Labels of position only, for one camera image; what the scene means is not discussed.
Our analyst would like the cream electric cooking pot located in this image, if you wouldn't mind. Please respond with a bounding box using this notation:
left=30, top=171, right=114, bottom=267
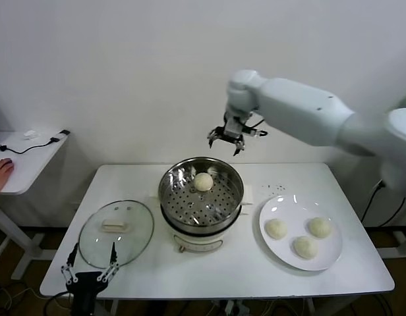
left=148, top=179, right=255, bottom=254

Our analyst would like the bare person hand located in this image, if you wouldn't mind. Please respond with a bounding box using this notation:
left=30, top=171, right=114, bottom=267
left=0, top=157, right=16, bottom=198

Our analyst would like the stainless steel steamer basket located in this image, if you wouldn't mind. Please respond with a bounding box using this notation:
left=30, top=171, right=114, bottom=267
left=158, top=157, right=245, bottom=232

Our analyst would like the black power cable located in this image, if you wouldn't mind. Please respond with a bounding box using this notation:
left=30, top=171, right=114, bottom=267
left=360, top=184, right=406, bottom=228

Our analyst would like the white round plate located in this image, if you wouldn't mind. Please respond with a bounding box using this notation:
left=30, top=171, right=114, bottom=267
left=258, top=194, right=343, bottom=272

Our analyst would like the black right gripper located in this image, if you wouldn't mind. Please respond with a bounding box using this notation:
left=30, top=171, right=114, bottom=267
left=207, top=126, right=247, bottom=157

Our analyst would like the white side desk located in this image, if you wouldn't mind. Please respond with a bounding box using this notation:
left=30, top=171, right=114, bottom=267
left=0, top=131, right=69, bottom=280

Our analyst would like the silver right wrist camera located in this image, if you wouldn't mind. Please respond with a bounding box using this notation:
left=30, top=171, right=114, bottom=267
left=223, top=117, right=243, bottom=136

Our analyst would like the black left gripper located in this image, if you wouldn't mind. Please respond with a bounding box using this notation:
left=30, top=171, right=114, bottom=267
left=60, top=242, right=120, bottom=316

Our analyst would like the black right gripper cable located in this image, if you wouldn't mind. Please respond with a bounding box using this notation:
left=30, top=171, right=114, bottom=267
left=241, top=113, right=268, bottom=138

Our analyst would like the white steamed baozi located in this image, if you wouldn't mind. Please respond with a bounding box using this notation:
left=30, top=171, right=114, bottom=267
left=193, top=172, right=214, bottom=192
left=308, top=217, right=332, bottom=238
left=264, top=219, right=288, bottom=240
left=292, top=236, right=318, bottom=261

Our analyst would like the black desk cable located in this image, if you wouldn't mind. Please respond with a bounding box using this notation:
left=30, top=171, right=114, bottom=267
left=0, top=137, right=61, bottom=155

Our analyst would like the glass pot lid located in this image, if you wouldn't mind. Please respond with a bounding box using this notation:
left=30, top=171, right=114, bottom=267
left=78, top=199, right=155, bottom=270

